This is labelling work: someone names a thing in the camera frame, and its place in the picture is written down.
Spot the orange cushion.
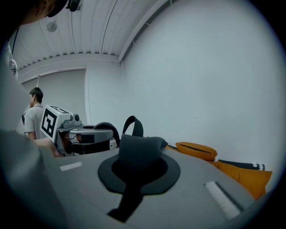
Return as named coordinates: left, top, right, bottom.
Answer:
left=209, top=160, right=273, bottom=200

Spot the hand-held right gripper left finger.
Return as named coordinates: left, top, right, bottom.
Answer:
left=40, top=148, right=126, bottom=229

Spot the black head-worn camera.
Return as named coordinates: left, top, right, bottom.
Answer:
left=65, top=0, right=82, bottom=12

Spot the person's light grey shirt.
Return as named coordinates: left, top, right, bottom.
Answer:
left=0, top=42, right=67, bottom=229

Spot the person's left forearm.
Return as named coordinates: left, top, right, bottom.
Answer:
left=35, top=138, right=62, bottom=158

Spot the person's head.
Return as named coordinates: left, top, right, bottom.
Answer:
left=19, top=0, right=69, bottom=25

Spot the round ceiling fixture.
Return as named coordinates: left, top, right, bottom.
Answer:
left=46, top=21, right=58, bottom=33

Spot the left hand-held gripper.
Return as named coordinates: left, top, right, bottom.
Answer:
left=40, top=104, right=119, bottom=157

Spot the small orange pillow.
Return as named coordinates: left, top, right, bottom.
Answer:
left=175, top=142, right=218, bottom=161

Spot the black white patterned blanket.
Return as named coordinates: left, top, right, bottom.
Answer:
left=217, top=159, right=267, bottom=171

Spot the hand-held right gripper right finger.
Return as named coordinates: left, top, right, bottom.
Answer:
left=125, top=148, right=256, bottom=229

